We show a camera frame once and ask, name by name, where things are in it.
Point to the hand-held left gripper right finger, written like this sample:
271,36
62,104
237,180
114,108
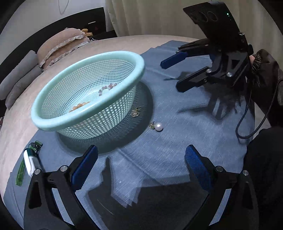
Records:
199,170

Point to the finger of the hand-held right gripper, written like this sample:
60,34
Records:
190,81
174,59

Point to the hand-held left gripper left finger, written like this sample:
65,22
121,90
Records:
85,170

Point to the teal plastic mesh basket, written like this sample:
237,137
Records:
88,123

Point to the cream curtain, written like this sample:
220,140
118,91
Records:
154,17

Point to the blue cloth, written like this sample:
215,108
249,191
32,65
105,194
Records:
165,137

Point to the pearl stud earring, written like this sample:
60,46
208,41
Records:
159,127

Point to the person's black clothing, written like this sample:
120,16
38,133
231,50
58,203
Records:
265,165

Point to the black nightstand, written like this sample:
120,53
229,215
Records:
104,35

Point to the brown teddy bear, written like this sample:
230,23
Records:
86,33

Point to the grey pillow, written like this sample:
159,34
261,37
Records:
24,86
20,66

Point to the pink frilled pillow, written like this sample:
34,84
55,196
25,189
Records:
57,39
64,56

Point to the black headboard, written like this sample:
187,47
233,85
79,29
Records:
44,28

